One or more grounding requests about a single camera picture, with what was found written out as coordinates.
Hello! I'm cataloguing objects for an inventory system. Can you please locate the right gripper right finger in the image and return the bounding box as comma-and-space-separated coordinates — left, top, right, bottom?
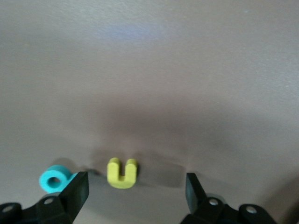
182, 172, 281, 224

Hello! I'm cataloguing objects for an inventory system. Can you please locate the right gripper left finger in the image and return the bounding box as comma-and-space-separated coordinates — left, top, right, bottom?
0, 171, 90, 224

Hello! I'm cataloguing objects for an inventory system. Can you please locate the teal letter d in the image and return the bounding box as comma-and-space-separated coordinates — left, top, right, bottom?
38, 164, 79, 194

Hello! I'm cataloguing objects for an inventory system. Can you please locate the yellow letter u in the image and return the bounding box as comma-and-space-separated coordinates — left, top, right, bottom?
107, 157, 138, 189

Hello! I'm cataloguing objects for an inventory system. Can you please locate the brown table cover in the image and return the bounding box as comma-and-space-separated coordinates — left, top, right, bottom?
0, 0, 299, 224

